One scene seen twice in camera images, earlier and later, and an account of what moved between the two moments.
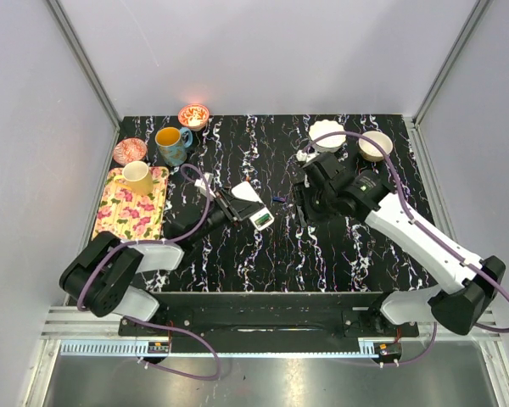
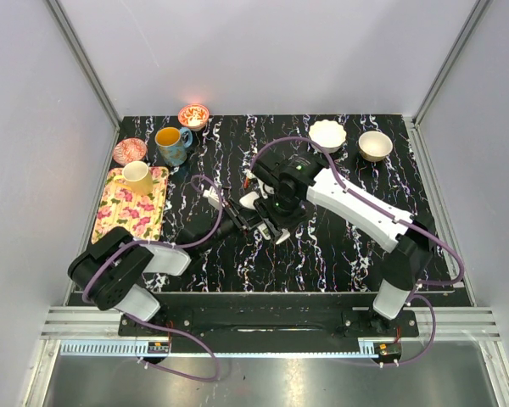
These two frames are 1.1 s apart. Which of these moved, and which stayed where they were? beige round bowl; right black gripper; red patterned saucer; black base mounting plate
Moved: right black gripper
Stayed: beige round bowl; red patterned saucer; black base mounting plate
